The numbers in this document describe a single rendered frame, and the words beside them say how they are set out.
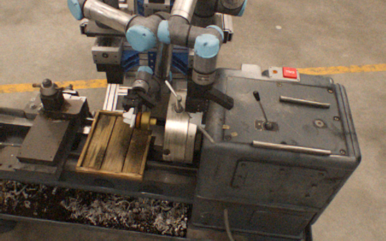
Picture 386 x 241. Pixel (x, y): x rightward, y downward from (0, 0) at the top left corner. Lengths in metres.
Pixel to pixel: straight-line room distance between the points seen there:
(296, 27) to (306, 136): 2.88
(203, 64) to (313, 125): 0.56
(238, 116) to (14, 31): 3.06
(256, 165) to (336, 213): 1.47
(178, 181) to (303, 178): 0.55
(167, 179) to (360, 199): 1.68
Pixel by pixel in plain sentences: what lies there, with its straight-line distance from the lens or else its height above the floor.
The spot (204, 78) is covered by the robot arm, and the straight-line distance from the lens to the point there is 1.16.
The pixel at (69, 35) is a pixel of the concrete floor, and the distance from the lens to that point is 3.91.
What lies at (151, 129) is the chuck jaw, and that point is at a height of 1.10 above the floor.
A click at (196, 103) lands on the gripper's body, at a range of 1.22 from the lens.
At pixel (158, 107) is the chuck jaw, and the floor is 1.15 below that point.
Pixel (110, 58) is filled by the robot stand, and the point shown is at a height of 1.07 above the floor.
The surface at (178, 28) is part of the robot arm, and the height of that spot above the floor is 1.59.
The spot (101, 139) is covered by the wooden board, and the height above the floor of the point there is 0.89.
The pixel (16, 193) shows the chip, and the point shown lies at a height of 0.55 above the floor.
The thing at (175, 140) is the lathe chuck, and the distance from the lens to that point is 1.44.
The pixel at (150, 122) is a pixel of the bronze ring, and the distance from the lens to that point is 1.57.
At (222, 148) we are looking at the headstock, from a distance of 1.33.
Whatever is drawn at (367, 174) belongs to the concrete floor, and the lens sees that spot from 3.11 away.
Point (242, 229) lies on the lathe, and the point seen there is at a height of 0.57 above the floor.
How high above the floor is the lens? 2.32
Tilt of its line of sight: 49 degrees down
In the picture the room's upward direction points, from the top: 6 degrees clockwise
